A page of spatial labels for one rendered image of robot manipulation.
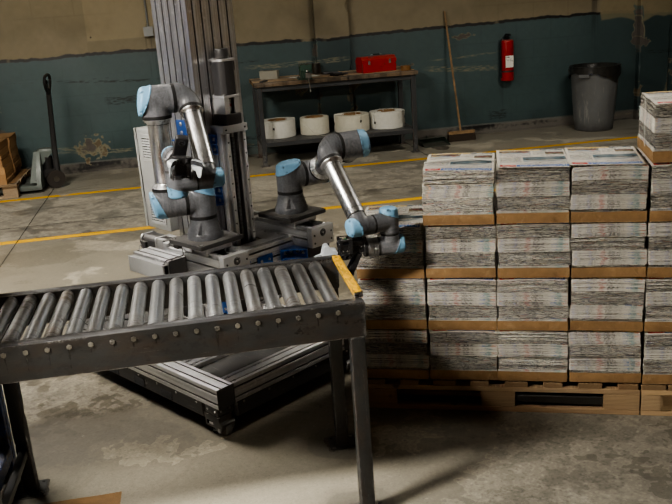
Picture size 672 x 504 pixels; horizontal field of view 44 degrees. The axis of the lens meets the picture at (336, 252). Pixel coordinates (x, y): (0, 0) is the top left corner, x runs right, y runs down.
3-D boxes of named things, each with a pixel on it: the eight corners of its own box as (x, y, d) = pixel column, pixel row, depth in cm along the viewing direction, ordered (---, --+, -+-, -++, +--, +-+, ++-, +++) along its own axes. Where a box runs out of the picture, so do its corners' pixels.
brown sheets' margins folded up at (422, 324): (375, 343, 404) (369, 242, 389) (628, 346, 381) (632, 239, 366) (362, 378, 368) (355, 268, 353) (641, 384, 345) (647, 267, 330)
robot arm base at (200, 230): (180, 238, 355) (177, 215, 352) (209, 229, 365) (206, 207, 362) (202, 243, 344) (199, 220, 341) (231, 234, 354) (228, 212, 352)
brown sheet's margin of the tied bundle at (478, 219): (425, 215, 356) (425, 205, 355) (495, 214, 350) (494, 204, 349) (422, 225, 341) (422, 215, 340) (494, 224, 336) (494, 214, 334)
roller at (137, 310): (148, 292, 311) (146, 279, 310) (143, 340, 267) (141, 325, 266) (134, 294, 311) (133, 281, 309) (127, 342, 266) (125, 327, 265)
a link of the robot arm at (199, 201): (220, 214, 348) (216, 183, 344) (188, 219, 344) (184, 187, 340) (214, 208, 359) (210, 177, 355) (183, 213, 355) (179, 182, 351)
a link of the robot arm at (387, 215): (377, 212, 325) (378, 239, 328) (402, 207, 330) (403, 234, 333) (367, 208, 332) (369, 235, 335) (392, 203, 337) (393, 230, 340)
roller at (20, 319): (39, 305, 306) (37, 292, 304) (15, 356, 261) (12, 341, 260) (25, 307, 305) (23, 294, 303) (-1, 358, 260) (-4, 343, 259)
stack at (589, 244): (376, 370, 408) (366, 204, 384) (627, 375, 385) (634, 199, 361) (363, 408, 372) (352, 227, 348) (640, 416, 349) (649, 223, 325)
